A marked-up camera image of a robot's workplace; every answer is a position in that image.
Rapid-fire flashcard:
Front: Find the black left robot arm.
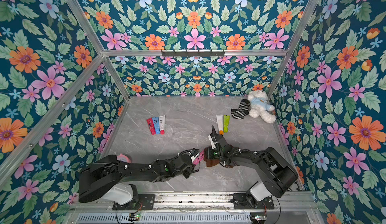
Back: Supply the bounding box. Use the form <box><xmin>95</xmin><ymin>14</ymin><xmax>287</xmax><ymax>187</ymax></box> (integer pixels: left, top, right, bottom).
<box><xmin>78</xmin><ymin>149</ymin><xmax>200</xmax><ymax>203</ymax></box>

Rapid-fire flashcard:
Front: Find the blue toothpaste tube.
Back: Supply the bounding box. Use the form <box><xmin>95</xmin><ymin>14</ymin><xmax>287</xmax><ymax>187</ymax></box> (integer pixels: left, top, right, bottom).
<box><xmin>152</xmin><ymin>117</ymin><xmax>160</xmax><ymax>134</ymax></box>

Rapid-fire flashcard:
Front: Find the green Curaprox toothpaste tube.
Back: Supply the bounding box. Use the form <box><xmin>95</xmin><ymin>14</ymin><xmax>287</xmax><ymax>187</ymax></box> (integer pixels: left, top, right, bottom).
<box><xmin>223</xmin><ymin>115</ymin><xmax>230</xmax><ymax>133</ymax></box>

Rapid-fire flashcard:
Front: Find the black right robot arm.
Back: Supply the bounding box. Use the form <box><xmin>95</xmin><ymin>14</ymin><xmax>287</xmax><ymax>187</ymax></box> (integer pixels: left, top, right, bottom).
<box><xmin>204</xmin><ymin>132</ymin><xmax>299</xmax><ymax>201</ymax></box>

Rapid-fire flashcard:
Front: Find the pink round object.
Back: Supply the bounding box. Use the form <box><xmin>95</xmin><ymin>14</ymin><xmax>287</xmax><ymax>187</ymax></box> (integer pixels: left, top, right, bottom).
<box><xmin>117</xmin><ymin>154</ymin><xmax>132</xmax><ymax>163</ymax></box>

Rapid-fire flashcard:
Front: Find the black hook rail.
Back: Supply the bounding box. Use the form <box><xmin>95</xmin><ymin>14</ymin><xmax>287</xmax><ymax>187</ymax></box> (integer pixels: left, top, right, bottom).
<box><xmin>161</xmin><ymin>50</ymin><xmax>225</xmax><ymax>58</ymax></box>

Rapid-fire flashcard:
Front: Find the red Curaprox toothpaste tube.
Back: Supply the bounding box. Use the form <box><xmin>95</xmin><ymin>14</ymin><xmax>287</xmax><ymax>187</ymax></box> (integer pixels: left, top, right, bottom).
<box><xmin>146</xmin><ymin>118</ymin><xmax>156</xmax><ymax>135</ymax></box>

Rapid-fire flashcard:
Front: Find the white tube red cap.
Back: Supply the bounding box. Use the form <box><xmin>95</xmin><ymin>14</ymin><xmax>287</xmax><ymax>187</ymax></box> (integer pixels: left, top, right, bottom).
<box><xmin>158</xmin><ymin>116</ymin><xmax>165</xmax><ymax>135</ymax></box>

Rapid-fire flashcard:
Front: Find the brown cloth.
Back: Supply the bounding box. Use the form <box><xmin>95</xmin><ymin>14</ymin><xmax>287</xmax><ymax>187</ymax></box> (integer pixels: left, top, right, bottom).
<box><xmin>204</xmin><ymin>153</ymin><xmax>234</xmax><ymax>168</ymax></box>

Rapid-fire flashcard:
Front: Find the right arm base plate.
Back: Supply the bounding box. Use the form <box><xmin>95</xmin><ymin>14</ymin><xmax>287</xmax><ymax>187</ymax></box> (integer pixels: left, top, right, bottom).
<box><xmin>228</xmin><ymin>193</ymin><xmax>274</xmax><ymax>210</ymax></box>

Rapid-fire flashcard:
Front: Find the white tube orange cap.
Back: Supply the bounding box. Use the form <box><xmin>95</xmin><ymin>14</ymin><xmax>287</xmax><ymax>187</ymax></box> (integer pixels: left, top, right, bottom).
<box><xmin>216</xmin><ymin>115</ymin><xmax>224</xmax><ymax>135</ymax></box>

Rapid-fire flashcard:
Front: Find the striped black white sock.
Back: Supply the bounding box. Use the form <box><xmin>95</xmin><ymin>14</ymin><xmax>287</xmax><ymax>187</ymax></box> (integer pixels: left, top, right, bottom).
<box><xmin>231</xmin><ymin>99</ymin><xmax>251</xmax><ymax>120</ymax></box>

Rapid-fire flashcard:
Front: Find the white teddy bear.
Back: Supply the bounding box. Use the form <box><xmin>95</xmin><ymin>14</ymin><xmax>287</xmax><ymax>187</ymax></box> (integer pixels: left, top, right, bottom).
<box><xmin>247</xmin><ymin>90</ymin><xmax>276</xmax><ymax>124</ymax></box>

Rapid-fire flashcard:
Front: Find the pink Curaprox toothpaste tube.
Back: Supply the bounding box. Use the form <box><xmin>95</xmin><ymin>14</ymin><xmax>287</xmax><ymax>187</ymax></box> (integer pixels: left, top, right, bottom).
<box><xmin>193</xmin><ymin>151</ymin><xmax>204</xmax><ymax>165</ymax></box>

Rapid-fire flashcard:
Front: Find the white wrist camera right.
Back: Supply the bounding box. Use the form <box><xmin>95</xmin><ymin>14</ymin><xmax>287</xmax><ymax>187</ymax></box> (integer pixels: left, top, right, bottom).
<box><xmin>208</xmin><ymin>135</ymin><xmax>216</xmax><ymax>149</ymax></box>

